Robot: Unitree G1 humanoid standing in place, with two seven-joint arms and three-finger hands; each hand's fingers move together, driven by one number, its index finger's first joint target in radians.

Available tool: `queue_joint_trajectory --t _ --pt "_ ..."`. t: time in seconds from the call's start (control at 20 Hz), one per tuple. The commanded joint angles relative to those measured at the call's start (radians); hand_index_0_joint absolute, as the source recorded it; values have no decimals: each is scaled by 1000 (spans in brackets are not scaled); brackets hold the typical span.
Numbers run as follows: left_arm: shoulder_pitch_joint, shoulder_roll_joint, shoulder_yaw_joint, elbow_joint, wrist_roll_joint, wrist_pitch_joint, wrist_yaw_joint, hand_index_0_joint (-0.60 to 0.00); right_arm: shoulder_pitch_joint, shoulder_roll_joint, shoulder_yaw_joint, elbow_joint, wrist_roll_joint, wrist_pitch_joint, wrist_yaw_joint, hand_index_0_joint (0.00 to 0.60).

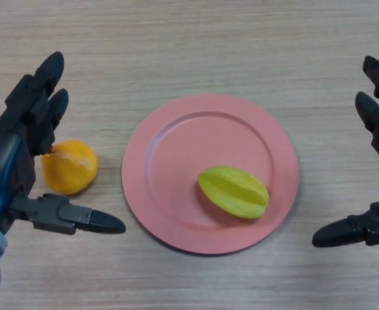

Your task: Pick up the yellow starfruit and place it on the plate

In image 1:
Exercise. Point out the orange yellow pear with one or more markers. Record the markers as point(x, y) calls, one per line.
point(73, 169)

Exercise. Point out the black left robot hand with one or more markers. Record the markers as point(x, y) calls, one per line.
point(8, 151)

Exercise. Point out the pink round plate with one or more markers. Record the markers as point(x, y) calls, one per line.
point(176, 155)

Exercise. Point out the yellow green starfruit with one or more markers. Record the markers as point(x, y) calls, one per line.
point(234, 192)

